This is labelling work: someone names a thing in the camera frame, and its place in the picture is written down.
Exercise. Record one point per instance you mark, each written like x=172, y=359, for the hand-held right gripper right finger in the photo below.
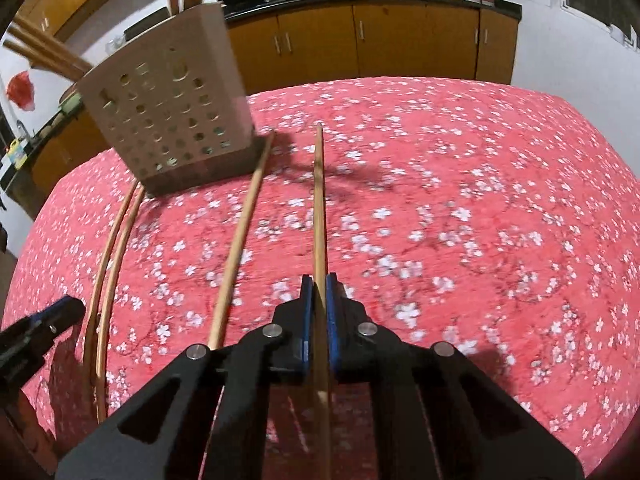
x=332, y=320

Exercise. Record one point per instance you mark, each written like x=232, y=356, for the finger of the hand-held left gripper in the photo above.
x=32, y=319
x=65, y=315

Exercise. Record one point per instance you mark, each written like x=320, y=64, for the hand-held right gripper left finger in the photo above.
x=306, y=320

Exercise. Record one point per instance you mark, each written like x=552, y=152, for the wooden chopsticks group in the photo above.
x=93, y=300

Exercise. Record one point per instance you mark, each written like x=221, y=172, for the beige perforated chopstick holder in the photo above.
x=165, y=110

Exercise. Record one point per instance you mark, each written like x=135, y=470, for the yellow dish soap bottle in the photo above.
x=16, y=155

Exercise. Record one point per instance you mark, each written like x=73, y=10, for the red floral tablecloth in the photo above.
x=450, y=185

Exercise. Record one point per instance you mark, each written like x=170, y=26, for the green basin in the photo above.
x=70, y=105

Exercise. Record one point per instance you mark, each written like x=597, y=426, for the wooden lower cabinets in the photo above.
x=400, y=40

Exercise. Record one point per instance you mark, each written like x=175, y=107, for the dark cutting board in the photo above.
x=145, y=25

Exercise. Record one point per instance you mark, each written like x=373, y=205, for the red plastic bag on wall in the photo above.
x=21, y=90

